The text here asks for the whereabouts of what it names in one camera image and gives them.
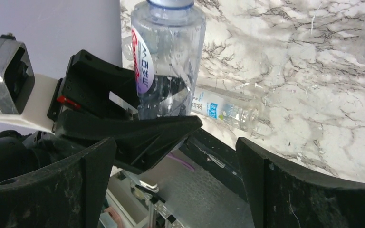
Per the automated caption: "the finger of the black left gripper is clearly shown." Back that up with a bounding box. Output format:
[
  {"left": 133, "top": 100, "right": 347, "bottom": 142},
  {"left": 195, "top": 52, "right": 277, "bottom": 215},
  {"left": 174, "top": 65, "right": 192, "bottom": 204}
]
[
  {"left": 153, "top": 75, "right": 189, "bottom": 117},
  {"left": 55, "top": 110, "right": 202, "bottom": 174}
]

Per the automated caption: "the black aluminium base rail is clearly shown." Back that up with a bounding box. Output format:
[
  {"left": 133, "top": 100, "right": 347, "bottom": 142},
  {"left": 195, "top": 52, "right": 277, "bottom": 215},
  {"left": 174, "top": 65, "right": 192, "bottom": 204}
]
[{"left": 106, "top": 130, "right": 254, "bottom": 228}]

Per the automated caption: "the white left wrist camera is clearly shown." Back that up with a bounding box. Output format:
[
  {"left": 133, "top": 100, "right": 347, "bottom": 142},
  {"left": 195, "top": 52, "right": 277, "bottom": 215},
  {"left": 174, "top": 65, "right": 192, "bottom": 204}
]
[{"left": 0, "top": 35, "right": 57, "bottom": 133}]

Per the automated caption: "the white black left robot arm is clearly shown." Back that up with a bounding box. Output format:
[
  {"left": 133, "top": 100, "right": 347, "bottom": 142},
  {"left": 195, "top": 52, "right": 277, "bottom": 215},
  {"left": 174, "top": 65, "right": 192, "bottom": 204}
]
[{"left": 0, "top": 48, "right": 202, "bottom": 183}]

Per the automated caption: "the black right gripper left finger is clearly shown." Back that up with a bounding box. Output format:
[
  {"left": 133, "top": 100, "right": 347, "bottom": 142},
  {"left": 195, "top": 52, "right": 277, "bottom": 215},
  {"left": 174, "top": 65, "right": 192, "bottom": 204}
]
[{"left": 0, "top": 138, "right": 116, "bottom": 228}]

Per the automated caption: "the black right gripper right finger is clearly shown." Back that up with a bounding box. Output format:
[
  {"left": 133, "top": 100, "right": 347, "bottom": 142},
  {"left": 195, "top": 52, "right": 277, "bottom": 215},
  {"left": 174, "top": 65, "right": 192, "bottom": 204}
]
[{"left": 236, "top": 137, "right": 365, "bottom": 228}]

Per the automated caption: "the blue white label bottle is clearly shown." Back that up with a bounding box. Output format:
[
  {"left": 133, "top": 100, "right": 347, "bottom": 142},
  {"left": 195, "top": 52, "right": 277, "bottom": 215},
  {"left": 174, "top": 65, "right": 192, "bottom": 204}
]
[{"left": 192, "top": 85, "right": 264, "bottom": 132}]

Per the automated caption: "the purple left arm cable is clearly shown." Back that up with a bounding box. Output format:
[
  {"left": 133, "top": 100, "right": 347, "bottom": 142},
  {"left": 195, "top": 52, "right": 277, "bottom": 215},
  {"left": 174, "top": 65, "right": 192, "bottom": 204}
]
[{"left": 166, "top": 152, "right": 196, "bottom": 172}]

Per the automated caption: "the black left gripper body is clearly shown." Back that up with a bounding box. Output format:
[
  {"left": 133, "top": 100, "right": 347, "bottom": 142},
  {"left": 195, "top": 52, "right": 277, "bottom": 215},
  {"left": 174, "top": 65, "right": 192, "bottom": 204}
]
[{"left": 47, "top": 49, "right": 140, "bottom": 129}]

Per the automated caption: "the purple label Ganten bottle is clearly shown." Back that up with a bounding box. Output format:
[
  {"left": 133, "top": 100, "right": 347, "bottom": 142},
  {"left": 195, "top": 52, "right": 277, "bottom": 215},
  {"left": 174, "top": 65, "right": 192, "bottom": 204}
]
[{"left": 131, "top": 0, "right": 206, "bottom": 120}]

